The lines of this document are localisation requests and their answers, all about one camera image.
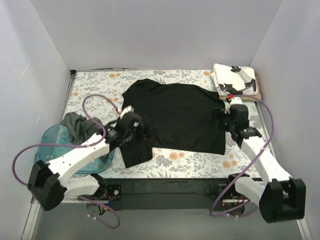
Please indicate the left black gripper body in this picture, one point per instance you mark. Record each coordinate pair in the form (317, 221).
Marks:
(139, 125)

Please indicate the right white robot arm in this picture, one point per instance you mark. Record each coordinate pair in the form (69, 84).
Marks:
(280, 197)

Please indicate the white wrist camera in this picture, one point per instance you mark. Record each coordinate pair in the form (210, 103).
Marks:
(232, 100)
(128, 109)

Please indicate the white printed folded t shirt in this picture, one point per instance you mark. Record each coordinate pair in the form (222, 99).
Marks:
(234, 80)

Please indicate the black t shirt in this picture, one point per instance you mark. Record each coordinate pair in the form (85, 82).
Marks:
(176, 116)

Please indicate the aluminium rail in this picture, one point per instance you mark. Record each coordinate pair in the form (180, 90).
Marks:
(71, 221)

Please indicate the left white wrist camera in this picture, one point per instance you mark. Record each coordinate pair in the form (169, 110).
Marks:
(128, 109)

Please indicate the teal plastic basket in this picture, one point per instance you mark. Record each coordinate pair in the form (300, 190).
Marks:
(57, 134)

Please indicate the grey t shirt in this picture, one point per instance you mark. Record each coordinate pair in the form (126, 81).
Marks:
(80, 128)

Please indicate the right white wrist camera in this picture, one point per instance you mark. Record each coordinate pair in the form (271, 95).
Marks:
(232, 100)

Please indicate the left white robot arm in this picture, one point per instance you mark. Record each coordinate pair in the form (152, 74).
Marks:
(51, 182)

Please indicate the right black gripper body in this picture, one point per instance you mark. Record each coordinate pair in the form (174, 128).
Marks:
(220, 116)

